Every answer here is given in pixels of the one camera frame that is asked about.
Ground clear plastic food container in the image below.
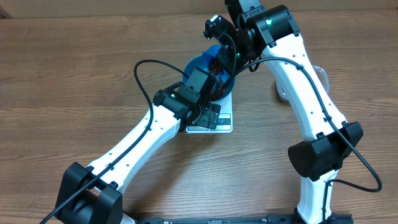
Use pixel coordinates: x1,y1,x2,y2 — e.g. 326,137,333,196
275,65,330,102

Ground red beans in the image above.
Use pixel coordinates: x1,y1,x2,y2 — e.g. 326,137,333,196
208,59,224,101

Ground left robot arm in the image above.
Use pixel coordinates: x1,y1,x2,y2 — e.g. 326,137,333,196
52,82,221,224

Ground blue plastic measuring scoop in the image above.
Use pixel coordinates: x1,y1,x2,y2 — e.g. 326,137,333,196
202,45,221,74

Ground white digital kitchen scale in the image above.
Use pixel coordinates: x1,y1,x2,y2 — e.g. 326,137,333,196
186,92,233,134

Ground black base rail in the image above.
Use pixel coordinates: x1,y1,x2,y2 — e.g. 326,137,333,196
136,213,354,224

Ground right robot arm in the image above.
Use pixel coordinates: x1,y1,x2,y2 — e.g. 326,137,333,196
206,1,363,223

